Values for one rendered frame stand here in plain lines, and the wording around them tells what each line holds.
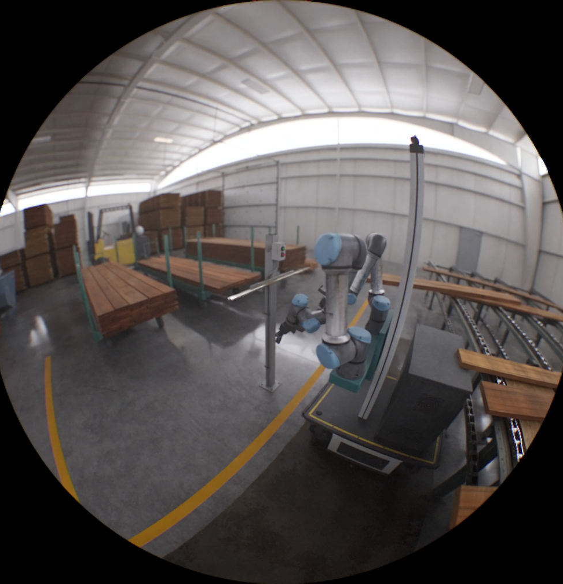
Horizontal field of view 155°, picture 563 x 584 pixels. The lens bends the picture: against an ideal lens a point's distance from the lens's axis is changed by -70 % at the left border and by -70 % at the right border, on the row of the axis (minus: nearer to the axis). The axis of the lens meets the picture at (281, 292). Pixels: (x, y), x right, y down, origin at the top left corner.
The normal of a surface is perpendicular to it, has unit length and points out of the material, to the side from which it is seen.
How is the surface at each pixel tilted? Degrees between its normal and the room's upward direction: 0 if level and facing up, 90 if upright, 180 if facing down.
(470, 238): 90
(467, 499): 0
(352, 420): 0
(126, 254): 90
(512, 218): 89
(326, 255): 83
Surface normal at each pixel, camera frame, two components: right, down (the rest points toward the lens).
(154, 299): 0.83, 0.21
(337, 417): 0.03, -0.94
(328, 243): -0.88, 0.01
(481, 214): -0.54, 0.25
